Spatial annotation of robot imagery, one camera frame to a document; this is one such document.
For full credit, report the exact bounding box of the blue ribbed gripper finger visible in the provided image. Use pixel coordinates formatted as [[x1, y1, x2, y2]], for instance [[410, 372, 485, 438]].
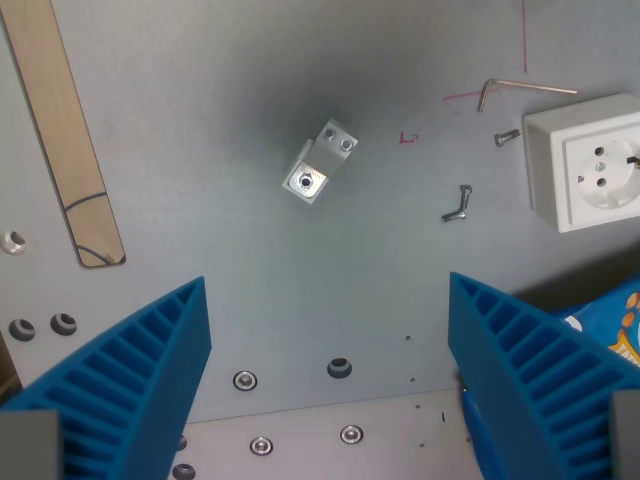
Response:
[[0, 275, 213, 480], [447, 271, 640, 480]]

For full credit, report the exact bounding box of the blue printed snack bag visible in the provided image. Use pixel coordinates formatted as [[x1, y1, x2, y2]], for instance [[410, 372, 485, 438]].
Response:
[[550, 275, 640, 370]]

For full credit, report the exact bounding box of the white electrical wall socket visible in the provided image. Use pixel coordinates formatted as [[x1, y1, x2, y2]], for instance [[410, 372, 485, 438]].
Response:
[[521, 92, 640, 235]]

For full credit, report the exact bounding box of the thin black cable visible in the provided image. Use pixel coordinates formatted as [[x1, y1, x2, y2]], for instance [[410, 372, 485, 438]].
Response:
[[64, 192, 117, 265]]

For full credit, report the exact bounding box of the steel hex allen key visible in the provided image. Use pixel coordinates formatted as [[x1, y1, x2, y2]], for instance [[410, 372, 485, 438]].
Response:
[[476, 77, 579, 113]]

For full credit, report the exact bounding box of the aluminium angle bracket block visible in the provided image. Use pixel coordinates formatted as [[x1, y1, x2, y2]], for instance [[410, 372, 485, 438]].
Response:
[[281, 117, 360, 208]]

